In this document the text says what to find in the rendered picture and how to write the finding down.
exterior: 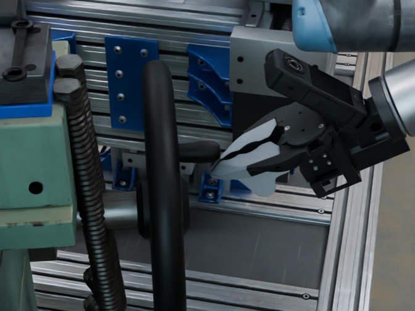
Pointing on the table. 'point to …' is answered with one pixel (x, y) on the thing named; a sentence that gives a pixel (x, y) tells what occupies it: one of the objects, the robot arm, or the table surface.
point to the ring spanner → (16, 66)
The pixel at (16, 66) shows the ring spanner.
